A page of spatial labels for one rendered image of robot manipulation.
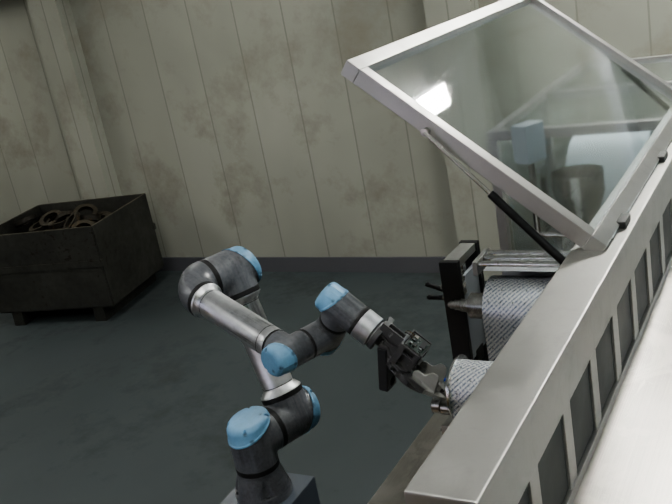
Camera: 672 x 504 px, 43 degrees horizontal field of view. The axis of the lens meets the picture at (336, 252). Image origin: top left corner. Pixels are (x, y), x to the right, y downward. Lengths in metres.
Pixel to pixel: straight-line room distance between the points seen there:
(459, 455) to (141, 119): 6.27
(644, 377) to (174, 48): 5.57
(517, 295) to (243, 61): 4.61
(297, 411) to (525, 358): 1.22
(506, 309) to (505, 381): 0.93
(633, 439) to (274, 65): 5.16
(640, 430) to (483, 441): 0.45
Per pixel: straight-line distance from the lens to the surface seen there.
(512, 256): 2.06
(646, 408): 1.44
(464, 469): 0.93
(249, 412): 2.26
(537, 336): 1.19
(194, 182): 6.92
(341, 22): 5.92
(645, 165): 1.88
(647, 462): 1.31
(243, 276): 2.24
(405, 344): 1.88
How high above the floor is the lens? 2.17
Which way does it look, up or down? 18 degrees down
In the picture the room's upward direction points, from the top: 11 degrees counter-clockwise
